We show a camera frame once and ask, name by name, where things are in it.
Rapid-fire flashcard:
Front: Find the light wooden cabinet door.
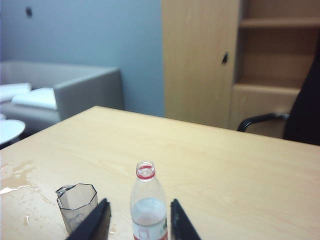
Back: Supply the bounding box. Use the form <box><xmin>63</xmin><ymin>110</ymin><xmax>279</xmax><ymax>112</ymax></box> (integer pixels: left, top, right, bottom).
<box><xmin>161</xmin><ymin>0</ymin><xmax>241</xmax><ymax>129</ymax></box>

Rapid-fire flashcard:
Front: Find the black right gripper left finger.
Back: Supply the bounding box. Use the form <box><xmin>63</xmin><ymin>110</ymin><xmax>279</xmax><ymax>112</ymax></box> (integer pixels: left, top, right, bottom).
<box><xmin>65</xmin><ymin>198</ymin><xmax>112</xmax><ymax>240</ymax></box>

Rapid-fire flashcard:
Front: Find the white sofa cushion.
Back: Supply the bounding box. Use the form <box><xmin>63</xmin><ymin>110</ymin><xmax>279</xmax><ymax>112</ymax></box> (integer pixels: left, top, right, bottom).
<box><xmin>11</xmin><ymin>87</ymin><xmax>58</xmax><ymax>110</ymax></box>
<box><xmin>0</xmin><ymin>82</ymin><xmax>32</xmax><ymax>104</ymax></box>

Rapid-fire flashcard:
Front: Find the black office chair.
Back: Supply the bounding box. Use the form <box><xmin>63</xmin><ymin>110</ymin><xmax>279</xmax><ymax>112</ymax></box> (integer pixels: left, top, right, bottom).
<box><xmin>236</xmin><ymin>59</ymin><xmax>320</xmax><ymax>146</ymax></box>

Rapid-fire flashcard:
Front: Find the grey sofa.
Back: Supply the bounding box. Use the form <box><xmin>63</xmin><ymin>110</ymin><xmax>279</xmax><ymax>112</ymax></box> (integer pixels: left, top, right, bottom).
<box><xmin>0</xmin><ymin>60</ymin><xmax>125</xmax><ymax>137</ymax></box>

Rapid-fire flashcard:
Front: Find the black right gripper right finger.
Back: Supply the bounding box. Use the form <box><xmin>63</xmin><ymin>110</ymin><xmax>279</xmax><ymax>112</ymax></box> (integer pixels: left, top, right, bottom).
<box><xmin>170</xmin><ymin>198</ymin><xmax>202</xmax><ymax>240</ymax></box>

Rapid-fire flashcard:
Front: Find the round white side table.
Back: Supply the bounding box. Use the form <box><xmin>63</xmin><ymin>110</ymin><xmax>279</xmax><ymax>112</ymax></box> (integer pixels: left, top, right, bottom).
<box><xmin>0</xmin><ymin>119</ymin><xmax>27</xmax><ymax>146</ymax></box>

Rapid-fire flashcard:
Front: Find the clear faceted plastic mug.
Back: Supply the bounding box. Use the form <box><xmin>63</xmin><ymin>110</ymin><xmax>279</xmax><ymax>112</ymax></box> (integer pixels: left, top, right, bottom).
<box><xmin>55</xmin><ymin>182</ymin><xmax>99</xmax><ymax>235</ymax></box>

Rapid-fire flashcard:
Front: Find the clear water bottle red label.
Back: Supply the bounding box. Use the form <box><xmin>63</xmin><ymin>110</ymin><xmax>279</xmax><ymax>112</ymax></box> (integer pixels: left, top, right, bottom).
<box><xmin>129</xmin><ymin>159</ymin><xmax>169</xmax><ymax>240</ymax></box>

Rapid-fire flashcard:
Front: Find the spilled water puddle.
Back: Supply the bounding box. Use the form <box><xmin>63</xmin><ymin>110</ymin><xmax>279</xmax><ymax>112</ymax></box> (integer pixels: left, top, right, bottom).
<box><xmin>0</xmin><ymin>159</ymin><xmax>55</xmax><ymax>227</ymax></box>

